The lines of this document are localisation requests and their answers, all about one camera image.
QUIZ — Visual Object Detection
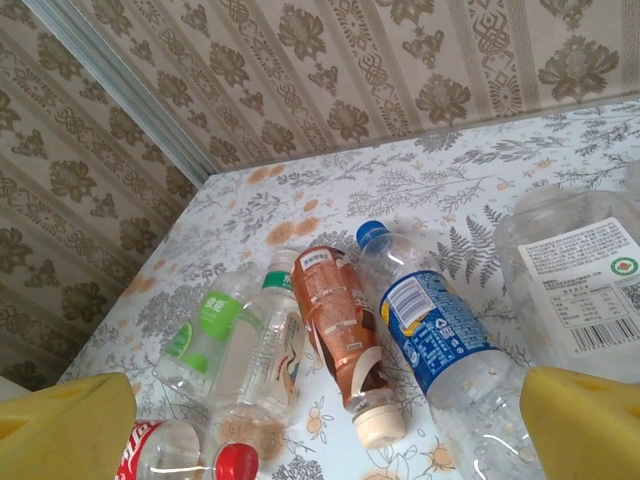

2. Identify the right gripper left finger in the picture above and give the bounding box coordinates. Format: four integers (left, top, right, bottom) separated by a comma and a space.
0, 372, 137, 480

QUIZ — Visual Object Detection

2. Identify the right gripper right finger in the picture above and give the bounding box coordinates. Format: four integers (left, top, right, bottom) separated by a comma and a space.
519, 365, 640, 480

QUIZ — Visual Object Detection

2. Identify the red label cola bottle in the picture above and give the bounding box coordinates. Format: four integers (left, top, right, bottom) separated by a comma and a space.
117, 418, 261, 480

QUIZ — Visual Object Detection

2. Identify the large clear bottle white label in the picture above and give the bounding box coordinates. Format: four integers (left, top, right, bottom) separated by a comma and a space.
492, 184, 640, 371

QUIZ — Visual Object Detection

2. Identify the green label clear bottle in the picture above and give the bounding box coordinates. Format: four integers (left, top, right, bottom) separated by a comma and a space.
152, 287, 261, 401

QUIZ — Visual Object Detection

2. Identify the blue label bottle blue cap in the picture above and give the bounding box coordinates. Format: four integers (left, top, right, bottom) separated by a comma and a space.
354, 219, 539, 480

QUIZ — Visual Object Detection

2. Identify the clear bottle crane print label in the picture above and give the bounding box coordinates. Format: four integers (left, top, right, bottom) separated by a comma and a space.
209, 248, 309, 431

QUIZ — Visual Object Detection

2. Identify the brown label bottle cream cap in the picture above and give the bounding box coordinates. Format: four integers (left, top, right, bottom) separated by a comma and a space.
291, 245, 406, 449

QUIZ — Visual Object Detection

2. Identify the floral tablecloth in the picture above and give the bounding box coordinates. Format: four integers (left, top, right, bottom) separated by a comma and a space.
59, 102, 640, 480

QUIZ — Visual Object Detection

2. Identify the aluminium frame post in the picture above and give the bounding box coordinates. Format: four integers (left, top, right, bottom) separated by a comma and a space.
22, 0, 216, 186

